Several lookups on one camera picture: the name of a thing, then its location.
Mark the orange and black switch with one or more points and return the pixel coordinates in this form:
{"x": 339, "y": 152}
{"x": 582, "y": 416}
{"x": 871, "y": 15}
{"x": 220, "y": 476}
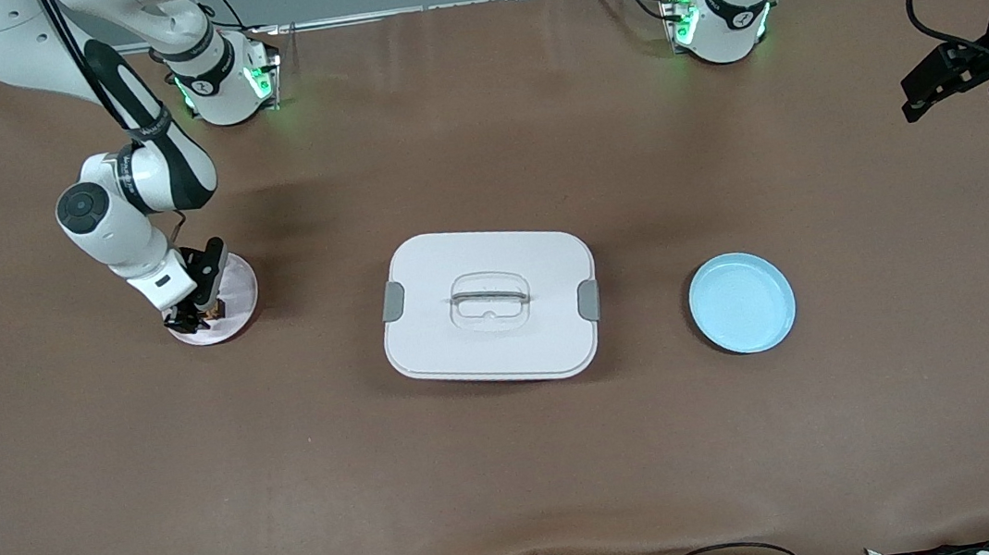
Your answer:
{"x": 214, "y": 307}

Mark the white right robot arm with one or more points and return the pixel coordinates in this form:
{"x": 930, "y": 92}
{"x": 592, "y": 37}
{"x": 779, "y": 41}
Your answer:
{"x": 108, "y": 238}

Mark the pink round plate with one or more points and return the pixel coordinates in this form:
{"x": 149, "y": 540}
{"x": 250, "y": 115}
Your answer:
{"x": 240, "y": 288}

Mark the white lidded storage box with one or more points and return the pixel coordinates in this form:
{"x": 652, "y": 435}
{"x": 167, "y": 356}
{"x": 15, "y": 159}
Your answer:
{"x": 502, "y": 342}

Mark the light blue round plate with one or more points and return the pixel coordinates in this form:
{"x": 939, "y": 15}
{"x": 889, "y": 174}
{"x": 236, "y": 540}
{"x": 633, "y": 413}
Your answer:
{"x": 740, "y": 305}

